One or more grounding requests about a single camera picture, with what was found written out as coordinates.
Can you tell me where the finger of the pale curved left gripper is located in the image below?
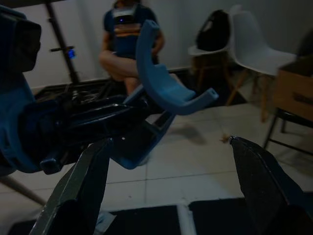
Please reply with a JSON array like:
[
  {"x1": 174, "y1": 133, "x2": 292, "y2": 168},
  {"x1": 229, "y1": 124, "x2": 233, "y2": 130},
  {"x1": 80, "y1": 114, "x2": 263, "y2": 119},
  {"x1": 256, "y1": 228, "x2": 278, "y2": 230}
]
[{"x1": 135, "y1": 19, "x2": 219, "y2": 116}]

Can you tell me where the finger of the pale straight left gripper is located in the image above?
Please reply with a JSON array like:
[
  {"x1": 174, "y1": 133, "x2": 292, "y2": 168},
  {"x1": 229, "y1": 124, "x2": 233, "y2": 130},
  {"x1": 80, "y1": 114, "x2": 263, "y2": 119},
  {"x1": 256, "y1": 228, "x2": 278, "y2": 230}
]
[{"x1": 110, "y1": 84, "x2": 177, "y2": 170}]

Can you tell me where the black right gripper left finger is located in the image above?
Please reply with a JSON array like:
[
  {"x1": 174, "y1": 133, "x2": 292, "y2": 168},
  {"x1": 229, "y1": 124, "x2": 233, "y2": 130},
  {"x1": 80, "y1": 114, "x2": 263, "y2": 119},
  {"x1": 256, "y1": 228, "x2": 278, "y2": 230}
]
[{"x1": 29, "y1": 139, "x2": 114, "y2": 235}]

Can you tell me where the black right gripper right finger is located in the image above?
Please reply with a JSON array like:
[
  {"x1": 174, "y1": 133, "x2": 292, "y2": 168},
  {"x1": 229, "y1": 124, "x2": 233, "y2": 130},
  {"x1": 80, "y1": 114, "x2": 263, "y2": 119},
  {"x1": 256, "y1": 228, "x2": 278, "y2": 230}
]
[{"x1": 229, "y1": 136, "x2": 313, "y2": 235}]

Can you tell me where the seated person in dark shirt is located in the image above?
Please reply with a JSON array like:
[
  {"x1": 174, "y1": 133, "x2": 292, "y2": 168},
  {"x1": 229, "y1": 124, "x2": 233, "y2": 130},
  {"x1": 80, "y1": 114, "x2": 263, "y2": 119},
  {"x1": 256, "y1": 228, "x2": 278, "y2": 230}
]
[{"x1": 98, "y1": 0, "x2": 166, "y2": 95}]

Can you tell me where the black floor mat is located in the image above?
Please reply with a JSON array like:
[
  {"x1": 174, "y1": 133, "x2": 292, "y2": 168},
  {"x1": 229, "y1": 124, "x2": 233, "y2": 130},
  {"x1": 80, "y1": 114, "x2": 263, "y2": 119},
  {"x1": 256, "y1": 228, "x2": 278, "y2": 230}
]
[
  {"x1": 188, "y1": 199, "x2": 248, "y2": 235},
  {"x1": 97, "y1": 205, "x2": 183, "y2": 235}
]

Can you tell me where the wooden furniture leg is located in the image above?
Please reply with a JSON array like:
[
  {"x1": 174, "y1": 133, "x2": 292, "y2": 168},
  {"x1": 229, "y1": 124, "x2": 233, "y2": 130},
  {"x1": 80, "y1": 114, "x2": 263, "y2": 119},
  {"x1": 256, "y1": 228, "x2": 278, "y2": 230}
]
[{"x1": 0, "y1": 174, "x2": 47, "y2": 207}]

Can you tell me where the black metal folding chair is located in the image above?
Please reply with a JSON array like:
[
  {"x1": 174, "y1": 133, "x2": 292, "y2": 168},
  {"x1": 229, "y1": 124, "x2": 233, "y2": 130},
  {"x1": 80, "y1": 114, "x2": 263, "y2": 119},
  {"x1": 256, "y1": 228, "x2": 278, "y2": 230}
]
[{"x1": 263, "y1": 107, "x2": 313, "y2": 159}]

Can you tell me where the white chair with wooden legs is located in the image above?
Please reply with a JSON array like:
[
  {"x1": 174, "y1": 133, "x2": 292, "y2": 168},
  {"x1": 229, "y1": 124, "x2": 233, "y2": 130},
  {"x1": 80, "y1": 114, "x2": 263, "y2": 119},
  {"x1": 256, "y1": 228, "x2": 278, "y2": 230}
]
[
  {"x1": 187, "y1": 4, "x2": 242, "y2": 105},
  {"x1": 226, "y1": 8, "x2": 297, "y2": 123}
]

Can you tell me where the black stand with blue light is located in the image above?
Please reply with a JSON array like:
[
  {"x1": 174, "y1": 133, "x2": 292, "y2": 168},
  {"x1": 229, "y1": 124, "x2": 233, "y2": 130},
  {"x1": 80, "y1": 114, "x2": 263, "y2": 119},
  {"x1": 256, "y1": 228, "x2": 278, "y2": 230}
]
[{"x1": 45, "y1": 0, "x2": 82, "y2": 84}]

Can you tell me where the black bag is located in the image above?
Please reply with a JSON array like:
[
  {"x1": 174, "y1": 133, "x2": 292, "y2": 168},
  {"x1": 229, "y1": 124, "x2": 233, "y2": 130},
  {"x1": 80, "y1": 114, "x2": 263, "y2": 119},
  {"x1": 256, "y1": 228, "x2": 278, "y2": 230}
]
[{"x1": 196, "y1": 9, "x2": 231, "y2": 50}]

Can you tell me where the brown cardboard box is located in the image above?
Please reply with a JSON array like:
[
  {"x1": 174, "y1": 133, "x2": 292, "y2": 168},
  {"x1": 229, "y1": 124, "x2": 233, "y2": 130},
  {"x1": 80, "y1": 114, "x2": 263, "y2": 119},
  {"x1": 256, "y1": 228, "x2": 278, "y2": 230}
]
[{"x1": 273, "y1": 62, "x2": 313, "y2": 116}]

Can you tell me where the black stand base with cables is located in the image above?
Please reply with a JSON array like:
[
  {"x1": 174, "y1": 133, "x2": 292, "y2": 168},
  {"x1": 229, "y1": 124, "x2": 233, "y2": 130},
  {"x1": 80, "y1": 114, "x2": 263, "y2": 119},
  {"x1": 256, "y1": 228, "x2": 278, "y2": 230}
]
[{"x1": 33, "y1": 79, "x2": 128, "y2": 102}]

